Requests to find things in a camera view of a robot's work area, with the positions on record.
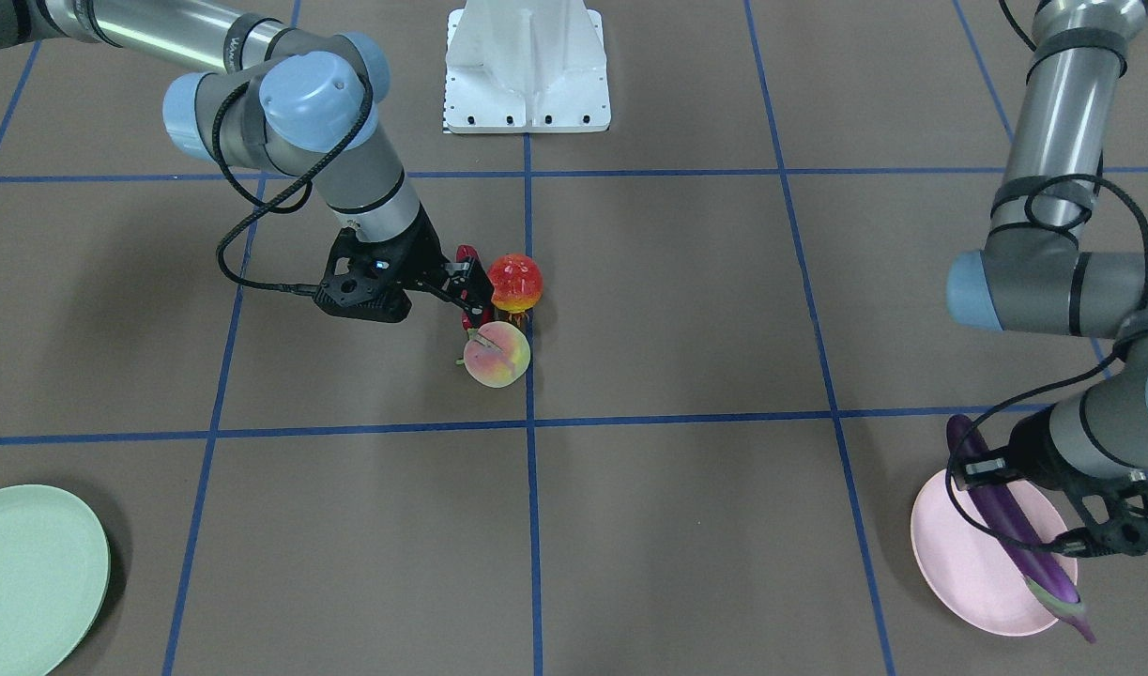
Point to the red chili pepper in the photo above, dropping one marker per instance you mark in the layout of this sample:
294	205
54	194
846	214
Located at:
473	288

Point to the pink plate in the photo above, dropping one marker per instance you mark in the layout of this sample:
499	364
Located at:
969	571

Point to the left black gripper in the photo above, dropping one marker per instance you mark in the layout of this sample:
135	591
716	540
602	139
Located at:
1026	453

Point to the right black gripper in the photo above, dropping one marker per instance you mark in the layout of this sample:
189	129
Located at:
427	256

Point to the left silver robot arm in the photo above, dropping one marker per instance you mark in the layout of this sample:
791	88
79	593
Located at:
1067	254

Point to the light green plate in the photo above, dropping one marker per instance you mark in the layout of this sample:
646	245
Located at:
55	567

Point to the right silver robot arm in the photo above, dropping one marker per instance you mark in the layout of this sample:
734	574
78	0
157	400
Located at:
260	94

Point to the yellow pink peach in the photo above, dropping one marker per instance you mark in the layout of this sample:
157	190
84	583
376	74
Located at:
496	354

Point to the purple eggplant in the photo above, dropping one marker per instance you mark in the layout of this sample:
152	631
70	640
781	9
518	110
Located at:
1043	579

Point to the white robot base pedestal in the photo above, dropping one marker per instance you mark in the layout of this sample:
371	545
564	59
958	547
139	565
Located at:
517	67

